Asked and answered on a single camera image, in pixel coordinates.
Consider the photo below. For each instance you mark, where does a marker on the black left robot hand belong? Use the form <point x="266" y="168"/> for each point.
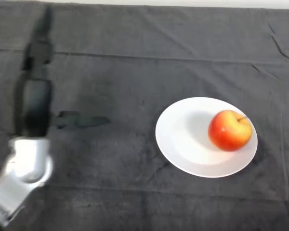
<point x="36" y="103"/>

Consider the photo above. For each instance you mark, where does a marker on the red yellow apple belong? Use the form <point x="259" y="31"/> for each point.
<point x="228" y="131"/>

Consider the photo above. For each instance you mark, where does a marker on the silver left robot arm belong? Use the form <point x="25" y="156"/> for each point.
<point x="21" y="168"/>

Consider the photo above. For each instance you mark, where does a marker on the white round plate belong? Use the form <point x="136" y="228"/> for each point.
<point x="183" y="144"/>

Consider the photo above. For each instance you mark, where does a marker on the black cloth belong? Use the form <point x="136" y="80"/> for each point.
<point x="135" y="72"/>

